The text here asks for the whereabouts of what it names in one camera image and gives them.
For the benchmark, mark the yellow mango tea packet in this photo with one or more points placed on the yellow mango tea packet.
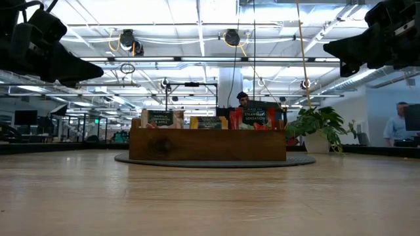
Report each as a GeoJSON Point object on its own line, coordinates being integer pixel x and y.
{"type": "Point", "coordinates": [208, 123]}

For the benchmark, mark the white building column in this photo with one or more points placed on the white building column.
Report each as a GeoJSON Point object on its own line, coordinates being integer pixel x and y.
{"type": "Point", "coordinates": [229, 85]}

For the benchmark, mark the black background cabinet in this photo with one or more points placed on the black background cabinet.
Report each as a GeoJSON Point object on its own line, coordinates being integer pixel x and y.
{"type": "Point", "coordinates": [223, 112]}

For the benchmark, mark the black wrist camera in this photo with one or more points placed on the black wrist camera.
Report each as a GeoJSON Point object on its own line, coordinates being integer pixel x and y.
{"type": "Point", "coordinates": [49, 24]}
{"type": "Point", "coordinates": [384, 13]}

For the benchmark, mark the black background monitor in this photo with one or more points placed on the black background monitor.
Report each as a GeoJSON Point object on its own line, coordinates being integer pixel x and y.
{"type": "Point", "coordinates": [265, 104]}

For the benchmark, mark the black desk monitor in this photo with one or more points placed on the black desk monitor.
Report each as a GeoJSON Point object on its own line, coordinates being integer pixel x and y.
{"type": "Point", "coordinates": [25, 118]}

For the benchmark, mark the long ceiling light strip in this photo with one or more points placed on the long ceiling light strip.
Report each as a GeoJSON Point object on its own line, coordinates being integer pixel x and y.
{"type": "Point", "coordinates": [210, 59]}

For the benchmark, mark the red strawberry tea packet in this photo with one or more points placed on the red strawberry tea packet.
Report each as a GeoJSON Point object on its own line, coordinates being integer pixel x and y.
{"type": "Point", "coordinates": [252, 118]}

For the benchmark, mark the green potted plant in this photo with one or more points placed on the green potted plant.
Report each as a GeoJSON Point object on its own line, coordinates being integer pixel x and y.
{"type": "Point", "coordinates": [320, 123]}

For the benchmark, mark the dark wall screen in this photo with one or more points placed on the dark wall screen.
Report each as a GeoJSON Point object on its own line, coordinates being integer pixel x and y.
{"type": "Point", "coordinates": [412, 118]}

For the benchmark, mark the person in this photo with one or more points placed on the person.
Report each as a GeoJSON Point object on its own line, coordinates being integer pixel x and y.
{"type": "Point", "coordinates": [243, 98]}
{"type": "Point", "coordinates": [395, 126]}

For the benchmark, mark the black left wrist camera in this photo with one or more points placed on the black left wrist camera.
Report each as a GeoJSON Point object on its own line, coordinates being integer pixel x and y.
{"type": "Point", "coordinates": [49, 24]}

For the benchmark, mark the brown wooden compartment box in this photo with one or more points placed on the brown wooden compartment box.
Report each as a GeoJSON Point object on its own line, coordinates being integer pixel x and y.
{"type": "Point", "coordinates": [206, 144]}

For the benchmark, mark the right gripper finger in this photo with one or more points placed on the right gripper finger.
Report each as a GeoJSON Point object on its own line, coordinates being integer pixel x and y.
{"type": "Point", "coordinates": [348, 69]}
{"type": "Point", "coordinates": [351, 47]}

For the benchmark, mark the black background frame stand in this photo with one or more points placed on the black background frame stand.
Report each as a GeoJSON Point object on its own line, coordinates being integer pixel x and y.
{"type": "Point", "coordinates": [192, 84]}

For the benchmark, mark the grey round woven placemat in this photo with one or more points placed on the grey round woven placemat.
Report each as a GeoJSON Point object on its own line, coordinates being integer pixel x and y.
{"type": "Point", "coordinates": [213, 163]}

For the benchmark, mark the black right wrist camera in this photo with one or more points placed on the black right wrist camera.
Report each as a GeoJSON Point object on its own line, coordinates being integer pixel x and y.
{"type": "Point", "coordinates": [384, 13]}

